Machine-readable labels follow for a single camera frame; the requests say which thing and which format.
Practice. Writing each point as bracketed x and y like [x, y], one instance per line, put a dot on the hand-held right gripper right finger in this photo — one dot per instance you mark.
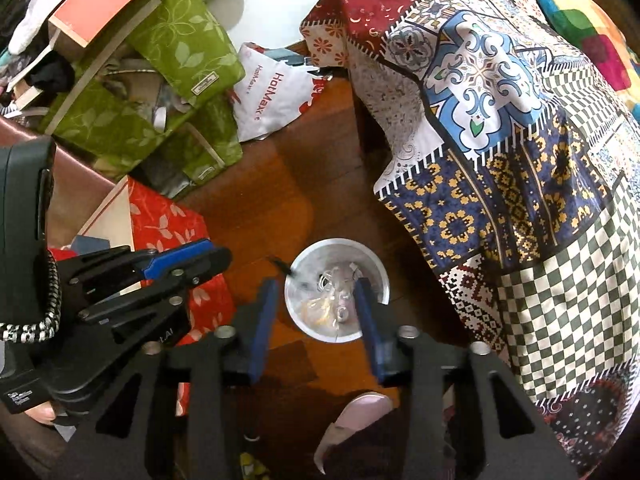
[367, 330]

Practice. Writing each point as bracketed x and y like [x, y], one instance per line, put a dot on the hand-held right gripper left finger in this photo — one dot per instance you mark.
[262, 330]

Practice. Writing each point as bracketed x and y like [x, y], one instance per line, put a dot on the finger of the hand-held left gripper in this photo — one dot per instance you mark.
[165, 292]
[175, 259]

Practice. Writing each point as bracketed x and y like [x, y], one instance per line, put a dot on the clear plastic wrapper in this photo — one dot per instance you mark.
[325, 305]

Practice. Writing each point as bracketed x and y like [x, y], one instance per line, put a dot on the person's left hand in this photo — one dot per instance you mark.
[40, 414]

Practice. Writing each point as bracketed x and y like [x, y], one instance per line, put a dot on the red floral paper bag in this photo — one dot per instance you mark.
[165, 220]

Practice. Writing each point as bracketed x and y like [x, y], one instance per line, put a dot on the brown cardboard box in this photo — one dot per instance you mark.
[75, 185]

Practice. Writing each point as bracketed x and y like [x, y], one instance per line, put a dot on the pink slipper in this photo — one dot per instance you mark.
[350, 417]

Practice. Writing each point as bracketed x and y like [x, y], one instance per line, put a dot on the green leaf print box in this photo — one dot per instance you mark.
[205, 145]
[185, 35]
[105, 120]

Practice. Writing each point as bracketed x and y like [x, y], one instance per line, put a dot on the black cloth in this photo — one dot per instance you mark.
[50, 75]

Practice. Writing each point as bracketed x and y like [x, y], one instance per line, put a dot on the yellow patterned item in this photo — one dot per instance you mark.
[252, 467]

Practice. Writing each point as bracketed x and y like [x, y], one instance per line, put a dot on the white plastic bag red print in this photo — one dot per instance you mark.
[275, 95]

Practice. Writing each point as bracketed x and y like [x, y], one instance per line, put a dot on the white cloth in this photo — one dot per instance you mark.
[45, 5]

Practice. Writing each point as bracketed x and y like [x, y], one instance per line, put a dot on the patchwork bed sheet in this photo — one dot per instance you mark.
[500, 160]

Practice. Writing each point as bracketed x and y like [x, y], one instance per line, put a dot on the orange board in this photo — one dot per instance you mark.
[110, 0]

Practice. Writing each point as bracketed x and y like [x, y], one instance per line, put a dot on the colourful block pattern blanket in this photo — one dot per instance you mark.
[595, 40]

